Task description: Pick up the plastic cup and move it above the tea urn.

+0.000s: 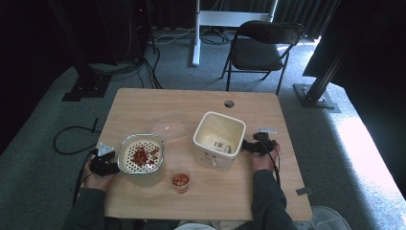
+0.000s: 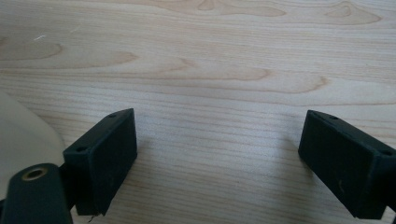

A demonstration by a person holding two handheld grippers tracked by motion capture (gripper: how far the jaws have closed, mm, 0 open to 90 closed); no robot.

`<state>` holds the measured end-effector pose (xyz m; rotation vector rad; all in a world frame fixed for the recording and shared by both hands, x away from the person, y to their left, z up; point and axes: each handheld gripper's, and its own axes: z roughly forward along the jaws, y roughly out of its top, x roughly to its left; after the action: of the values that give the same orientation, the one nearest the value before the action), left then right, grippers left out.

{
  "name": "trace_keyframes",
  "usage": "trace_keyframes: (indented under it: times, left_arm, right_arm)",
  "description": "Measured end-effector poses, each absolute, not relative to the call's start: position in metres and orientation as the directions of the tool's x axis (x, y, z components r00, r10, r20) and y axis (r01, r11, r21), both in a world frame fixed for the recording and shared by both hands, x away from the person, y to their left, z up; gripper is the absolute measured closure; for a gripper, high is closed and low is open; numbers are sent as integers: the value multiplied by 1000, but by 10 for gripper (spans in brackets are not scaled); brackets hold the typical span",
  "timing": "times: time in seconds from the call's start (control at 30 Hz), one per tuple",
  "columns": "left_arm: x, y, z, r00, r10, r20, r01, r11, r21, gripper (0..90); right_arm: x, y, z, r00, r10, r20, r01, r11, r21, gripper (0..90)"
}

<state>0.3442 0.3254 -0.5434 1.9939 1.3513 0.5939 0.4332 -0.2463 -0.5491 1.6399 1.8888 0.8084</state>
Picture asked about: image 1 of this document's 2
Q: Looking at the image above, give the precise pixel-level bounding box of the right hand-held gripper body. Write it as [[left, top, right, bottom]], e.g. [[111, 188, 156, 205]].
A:
[[252, 126, 279, 157]]

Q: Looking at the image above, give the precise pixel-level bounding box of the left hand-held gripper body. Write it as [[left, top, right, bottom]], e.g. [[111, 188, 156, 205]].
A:
[[90, 142, 119, 177]]

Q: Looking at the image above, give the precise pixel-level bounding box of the perforated metal strainer basket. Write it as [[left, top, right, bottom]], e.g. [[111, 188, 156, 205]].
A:
[[117, 132, 166, 175]]

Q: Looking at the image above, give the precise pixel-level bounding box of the clear plastic tub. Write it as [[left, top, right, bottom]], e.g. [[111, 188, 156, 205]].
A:
[[128, 159, 168, 188]]

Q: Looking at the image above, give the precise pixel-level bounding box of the white square bin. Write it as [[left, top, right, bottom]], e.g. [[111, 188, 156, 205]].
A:
[[192, 110, 247, 173]]

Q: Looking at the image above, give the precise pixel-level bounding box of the clear round plastic lid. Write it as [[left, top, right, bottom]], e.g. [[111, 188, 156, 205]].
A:
[[150, 119, 187, 142]]

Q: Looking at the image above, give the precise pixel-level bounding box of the person's left hand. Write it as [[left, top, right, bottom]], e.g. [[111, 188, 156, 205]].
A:
[[82, 158, 113, 193]]

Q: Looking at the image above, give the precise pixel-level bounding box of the person's right hand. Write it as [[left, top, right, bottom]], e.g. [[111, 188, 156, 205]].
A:
[[250, 143, 282, 173]]

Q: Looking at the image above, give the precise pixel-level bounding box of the pile of red dried berries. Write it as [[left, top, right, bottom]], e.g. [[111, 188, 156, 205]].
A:
[[130, 145, 161, 168]]

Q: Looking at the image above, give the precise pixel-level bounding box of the black metal stand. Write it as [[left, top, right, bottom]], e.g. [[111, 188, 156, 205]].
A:
[[47, 0, 113, 103], [292, 32, 352, 114]]

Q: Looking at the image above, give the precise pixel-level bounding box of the black folding chair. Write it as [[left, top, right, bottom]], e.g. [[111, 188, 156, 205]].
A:
[[219, 19, 305, 96]]

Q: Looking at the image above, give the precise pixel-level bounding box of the person's pale shoe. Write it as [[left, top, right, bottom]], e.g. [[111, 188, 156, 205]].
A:
[[310, 205, 352, 230]]

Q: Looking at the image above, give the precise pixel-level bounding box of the dark curtain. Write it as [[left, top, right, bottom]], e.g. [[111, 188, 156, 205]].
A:
[[274, 0, 341, 40]]

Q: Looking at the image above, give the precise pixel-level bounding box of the dark equipment rack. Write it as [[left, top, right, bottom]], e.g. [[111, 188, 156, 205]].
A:
[[95, 0, 152, 63]]

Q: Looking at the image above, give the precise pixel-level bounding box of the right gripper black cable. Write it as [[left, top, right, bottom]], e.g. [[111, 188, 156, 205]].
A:
[[261, 140, 282, 187]]

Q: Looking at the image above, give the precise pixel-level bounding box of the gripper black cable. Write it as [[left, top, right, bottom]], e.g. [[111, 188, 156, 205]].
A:
[[261, 140, 282, 187], [72, 148, 99, 206]]

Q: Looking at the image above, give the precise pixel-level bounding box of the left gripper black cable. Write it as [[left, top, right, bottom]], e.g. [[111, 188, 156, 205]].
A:
[[72, 148, 99, 206]]

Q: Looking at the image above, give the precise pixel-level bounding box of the black looped floor cable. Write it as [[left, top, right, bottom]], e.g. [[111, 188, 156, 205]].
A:
[[53, 117, 102, 156]]

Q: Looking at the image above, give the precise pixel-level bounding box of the bundle of black floor cables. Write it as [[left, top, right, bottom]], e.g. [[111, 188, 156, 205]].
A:
[[89, 44, 165, 90]]

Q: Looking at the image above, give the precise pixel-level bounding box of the white metal desk frame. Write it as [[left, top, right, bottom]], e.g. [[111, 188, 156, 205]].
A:
[[192, 0, 278, 67]]

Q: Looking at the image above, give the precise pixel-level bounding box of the white floor cable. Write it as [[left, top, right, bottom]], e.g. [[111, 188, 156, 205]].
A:
[[152, 26, 196, 46]]

